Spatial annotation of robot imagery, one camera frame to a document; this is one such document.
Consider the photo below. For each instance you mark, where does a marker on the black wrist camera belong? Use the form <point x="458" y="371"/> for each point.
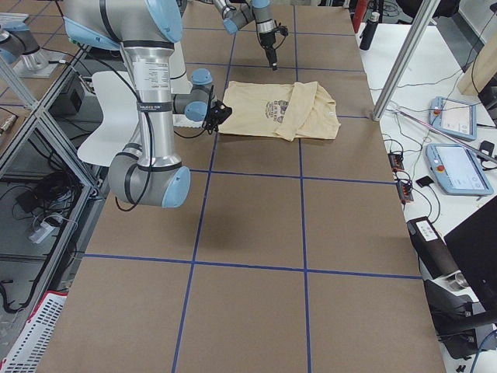
<point x="226" y="111"/>
<point x="281" y="29"/>

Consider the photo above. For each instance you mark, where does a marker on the orange circuit board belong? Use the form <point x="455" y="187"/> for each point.
<point x="396" y="162"/>

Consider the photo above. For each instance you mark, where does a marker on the reacher grabber stick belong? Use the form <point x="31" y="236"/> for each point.
<point x="457" y="141"/>

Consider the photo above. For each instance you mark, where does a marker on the far blue teach pendant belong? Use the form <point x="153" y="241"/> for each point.
<point x="454" y="117"/>

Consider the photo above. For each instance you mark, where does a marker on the white plastic chair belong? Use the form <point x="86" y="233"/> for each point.
<point x="120" y="118"/>

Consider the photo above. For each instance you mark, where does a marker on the cream long-sleeve printed shirt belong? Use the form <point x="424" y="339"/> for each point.
<point x="287" y="111"/>

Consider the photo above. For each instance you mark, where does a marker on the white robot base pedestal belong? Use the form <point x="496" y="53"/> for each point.
<point x="180" y="84"/>

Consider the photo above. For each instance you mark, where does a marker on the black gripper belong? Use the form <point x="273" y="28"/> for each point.
<point x="267" y="40"/>
<point x="222" y="115"/>

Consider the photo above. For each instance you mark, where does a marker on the black monitor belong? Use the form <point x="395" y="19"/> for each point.
<point x="472" y="244"/>

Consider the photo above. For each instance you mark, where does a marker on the blue teach pendant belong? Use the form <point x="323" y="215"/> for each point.
<point x="457" y="170"/>
<point x="454" y="117"/>

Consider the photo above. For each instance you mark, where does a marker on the black water bottle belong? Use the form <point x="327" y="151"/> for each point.
<point x="369" y="30"/>

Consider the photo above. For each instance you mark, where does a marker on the near blue teach pendant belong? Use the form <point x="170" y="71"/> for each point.
<point x="457" y="170"/>

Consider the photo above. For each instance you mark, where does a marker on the aluminium frame post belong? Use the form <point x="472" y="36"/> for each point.
<point x="415" y="33"/>

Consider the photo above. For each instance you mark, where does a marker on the white power strip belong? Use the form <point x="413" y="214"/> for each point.
<point x="42" y="232"/>

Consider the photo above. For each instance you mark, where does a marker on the red cylinder bottle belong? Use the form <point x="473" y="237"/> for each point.
<point x="360" y="11"/>

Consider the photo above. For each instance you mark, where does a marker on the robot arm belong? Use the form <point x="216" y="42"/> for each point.
<point x="147" y="170"/>
<point x="259" y="12"/>

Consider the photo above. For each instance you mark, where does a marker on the white perforated basket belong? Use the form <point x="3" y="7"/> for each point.
<point x="28" y="350"/>

